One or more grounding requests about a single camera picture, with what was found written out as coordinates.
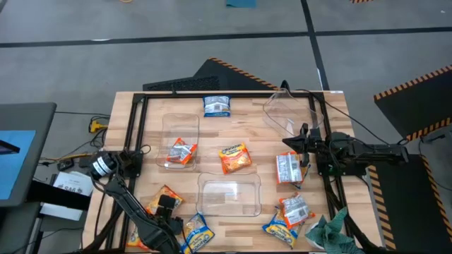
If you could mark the green plant in white pot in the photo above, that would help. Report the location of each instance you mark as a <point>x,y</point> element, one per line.
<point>330,233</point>

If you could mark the clear plastic bin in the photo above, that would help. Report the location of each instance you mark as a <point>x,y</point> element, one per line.
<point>286,113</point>
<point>176,123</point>
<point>229,197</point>

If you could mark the black aluminium table frame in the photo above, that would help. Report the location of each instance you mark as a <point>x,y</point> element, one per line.
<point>169,95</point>

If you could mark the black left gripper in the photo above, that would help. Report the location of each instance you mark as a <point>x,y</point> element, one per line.
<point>172,223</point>

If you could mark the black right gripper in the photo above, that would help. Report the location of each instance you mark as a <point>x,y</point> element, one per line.
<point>312,141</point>

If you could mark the black hazard-striped floor mat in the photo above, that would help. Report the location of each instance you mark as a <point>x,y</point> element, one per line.
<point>406,204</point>
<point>219,75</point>
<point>416,106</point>

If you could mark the blue floor mat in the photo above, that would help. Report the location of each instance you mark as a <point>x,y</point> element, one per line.
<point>241,3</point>

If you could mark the white paper box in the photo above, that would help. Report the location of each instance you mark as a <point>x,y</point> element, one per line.
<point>70,183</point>

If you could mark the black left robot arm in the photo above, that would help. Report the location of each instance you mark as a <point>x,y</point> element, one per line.
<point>130,208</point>

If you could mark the yellow plug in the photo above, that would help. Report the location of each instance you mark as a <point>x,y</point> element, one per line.
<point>94,126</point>

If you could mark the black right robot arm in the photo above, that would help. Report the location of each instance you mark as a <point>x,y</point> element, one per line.
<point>370,151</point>

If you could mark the grey desk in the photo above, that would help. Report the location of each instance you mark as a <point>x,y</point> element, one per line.
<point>39,120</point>

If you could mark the orange Maruchan ramen pack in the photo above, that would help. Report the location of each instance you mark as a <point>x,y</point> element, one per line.
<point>181,151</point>
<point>289,167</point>
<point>234,158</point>
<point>296,210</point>
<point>133,241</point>
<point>153,204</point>

